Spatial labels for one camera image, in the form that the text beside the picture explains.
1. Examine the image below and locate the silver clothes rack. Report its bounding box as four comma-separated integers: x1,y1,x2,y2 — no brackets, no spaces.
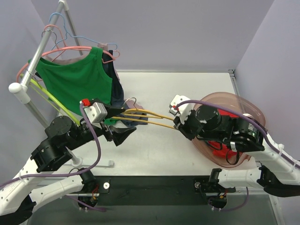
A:
8,0,114,168

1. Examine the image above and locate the light blue wire hanger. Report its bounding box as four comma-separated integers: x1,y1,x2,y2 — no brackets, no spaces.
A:
49,12,118,56

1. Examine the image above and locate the dark grey-blue tank top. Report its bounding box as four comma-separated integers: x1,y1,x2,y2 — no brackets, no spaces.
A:
102,53,148,127

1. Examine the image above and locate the red tank top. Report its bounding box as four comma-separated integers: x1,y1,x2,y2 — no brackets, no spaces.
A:
205,109,241,165

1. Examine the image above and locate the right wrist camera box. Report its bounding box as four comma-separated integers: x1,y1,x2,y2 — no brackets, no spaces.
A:
169,95,195,124

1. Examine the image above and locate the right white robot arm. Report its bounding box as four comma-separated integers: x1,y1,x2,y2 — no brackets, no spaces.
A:
169,100,300,197

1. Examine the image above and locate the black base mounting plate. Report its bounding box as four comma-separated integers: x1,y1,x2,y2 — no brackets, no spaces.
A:
77,176,236,208

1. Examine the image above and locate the pink wire hanger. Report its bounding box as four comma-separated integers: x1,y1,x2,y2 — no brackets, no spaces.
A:
41,24,67,49

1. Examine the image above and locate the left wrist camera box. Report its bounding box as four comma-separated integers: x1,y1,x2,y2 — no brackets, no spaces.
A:
80,99,108,124

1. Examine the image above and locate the pink plastic hanger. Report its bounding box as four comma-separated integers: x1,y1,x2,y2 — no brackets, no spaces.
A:
16,45,120,82

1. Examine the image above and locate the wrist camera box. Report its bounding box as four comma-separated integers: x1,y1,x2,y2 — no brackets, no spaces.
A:
80,99,108,124
169,95,195,124

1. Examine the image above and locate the lime green hanger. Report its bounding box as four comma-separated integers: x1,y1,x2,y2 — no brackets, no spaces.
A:
30,78,80,125

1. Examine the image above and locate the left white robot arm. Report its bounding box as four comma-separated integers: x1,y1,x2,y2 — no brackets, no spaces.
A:
0,99,135,225

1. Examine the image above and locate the yellow plastic hanger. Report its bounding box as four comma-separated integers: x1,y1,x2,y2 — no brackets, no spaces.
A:
111,97,174,129

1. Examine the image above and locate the green tank top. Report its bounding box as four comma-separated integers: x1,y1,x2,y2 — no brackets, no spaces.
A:
36,47,113,117

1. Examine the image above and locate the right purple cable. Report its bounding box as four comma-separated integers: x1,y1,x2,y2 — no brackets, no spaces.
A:
174,99,300,211

